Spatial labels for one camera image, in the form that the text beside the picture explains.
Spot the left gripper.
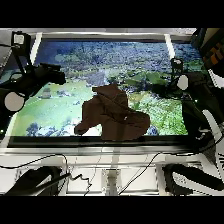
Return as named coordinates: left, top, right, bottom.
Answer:
left=34, top=62, right=67, bottom=86

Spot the brown garment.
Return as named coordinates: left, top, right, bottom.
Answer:
left=73, top=83, right=152, bottom=142

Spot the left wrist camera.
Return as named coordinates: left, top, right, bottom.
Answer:
left=11, top=30, right=32, bottom=76

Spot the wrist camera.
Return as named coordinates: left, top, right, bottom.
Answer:
left=170, top=57, right=184, bottom=85
left=11, top=30, right=32, bottom=76

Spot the black cable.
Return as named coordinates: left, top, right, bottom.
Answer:
left=70, top=156, right=100, bottom=196
left=0, top=153, right=70, bottom=178
left=117, top=151, right=204, bottom=196

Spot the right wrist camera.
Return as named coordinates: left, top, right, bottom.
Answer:
left=170, top=57, right=184, bottom=85

